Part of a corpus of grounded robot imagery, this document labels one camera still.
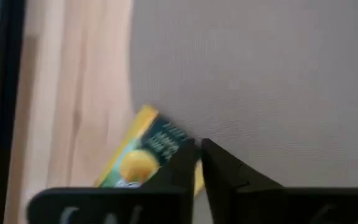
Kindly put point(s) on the round grey mat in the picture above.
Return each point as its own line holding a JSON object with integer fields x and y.
{"x": 259, "y": 77}

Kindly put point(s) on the green yellow tea packet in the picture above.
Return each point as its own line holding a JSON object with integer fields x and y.
{"x": 148, "y": 149}

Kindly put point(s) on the black aluminium table frame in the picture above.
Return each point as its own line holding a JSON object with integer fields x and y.
{"x": 8, "y": 93}

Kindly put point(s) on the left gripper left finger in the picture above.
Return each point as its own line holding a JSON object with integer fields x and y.
{"x": 120, "y": 205}

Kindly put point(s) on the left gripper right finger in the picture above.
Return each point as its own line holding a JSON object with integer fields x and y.
{"x": 291, "y": 205}

